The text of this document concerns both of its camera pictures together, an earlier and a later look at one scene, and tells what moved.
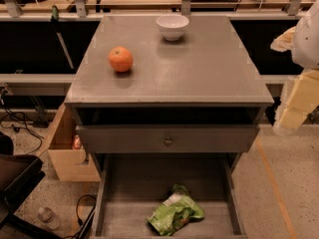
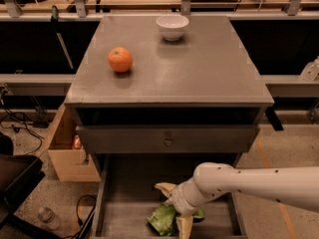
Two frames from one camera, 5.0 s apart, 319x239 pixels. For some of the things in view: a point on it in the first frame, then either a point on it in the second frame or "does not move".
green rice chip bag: [176, 212] does not move
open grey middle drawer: [132, 185] does not move
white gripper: [307, 42] → [178, 197]
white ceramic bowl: [172, 27] does not move
